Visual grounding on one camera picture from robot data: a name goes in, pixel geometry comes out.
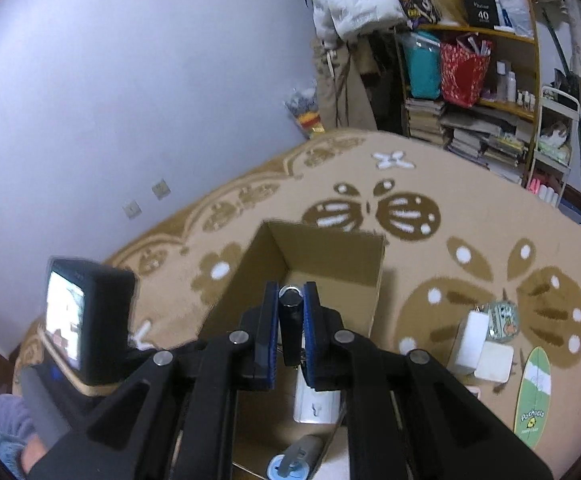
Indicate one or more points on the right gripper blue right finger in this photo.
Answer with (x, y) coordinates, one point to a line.
(322, 364)

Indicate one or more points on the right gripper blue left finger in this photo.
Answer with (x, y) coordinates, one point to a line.
(261, 323)

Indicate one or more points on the black car key bunch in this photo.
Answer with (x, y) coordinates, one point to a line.
(290, 315)

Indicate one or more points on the white rectangular device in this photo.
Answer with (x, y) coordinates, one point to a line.
(314, 407)

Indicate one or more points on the light blue cylindrical power bank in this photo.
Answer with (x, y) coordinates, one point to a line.
(298, 461)

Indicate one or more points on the white tall charger block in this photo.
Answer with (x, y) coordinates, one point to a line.
(469, 342)

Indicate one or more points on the white square plug charger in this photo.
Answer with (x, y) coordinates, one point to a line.
(495, 363)

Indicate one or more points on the green oval Pochacco speaker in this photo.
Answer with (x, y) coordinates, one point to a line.
(534, 398)

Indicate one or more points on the white TV remote control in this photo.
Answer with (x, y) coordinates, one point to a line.
(475, 391)

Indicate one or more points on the brown floral carpet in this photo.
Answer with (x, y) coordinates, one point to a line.
(401, 237)

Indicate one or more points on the plastic bag of toys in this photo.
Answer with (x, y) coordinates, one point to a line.
(304, 110)

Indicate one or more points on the beige trench coat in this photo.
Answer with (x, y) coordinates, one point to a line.
(340, 93)

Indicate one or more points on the stack of books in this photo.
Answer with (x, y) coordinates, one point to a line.
(423, 120)

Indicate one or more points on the white metal trolley cart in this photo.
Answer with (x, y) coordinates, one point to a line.
(558, 115)

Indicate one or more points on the wooden bookshelf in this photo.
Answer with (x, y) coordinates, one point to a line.
(496, 132)

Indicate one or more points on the teal bag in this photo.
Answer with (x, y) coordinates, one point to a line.
(422, 55)

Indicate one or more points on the red patterned gift bag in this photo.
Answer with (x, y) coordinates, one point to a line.
(464, 65)

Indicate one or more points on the black box number 40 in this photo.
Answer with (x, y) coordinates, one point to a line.
(482, 13)

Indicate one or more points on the wall socket plate upper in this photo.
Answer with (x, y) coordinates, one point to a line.
(161, 189)

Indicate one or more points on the wall socket plate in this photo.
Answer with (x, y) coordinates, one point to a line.
(161, 189)
(132, 209)

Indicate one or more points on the wall socket plate lower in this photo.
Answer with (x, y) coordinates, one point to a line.
(132, 209)

